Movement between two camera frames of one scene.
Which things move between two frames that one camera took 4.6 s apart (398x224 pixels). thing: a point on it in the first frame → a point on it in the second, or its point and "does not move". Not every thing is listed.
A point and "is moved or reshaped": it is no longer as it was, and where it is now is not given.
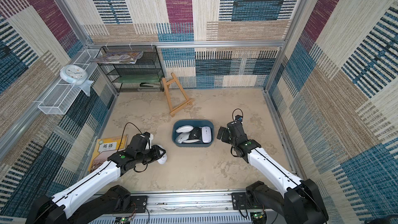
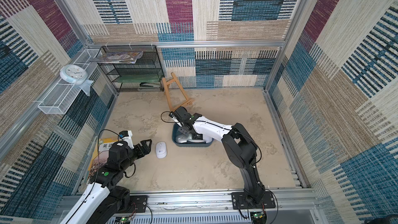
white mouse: (163, 159) is moved or reshaped
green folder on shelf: (150, 78) does not move
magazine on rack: (129, 57) does not move
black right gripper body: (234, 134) → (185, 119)
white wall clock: (71, 73) does not move
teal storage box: (193, 123) does not move
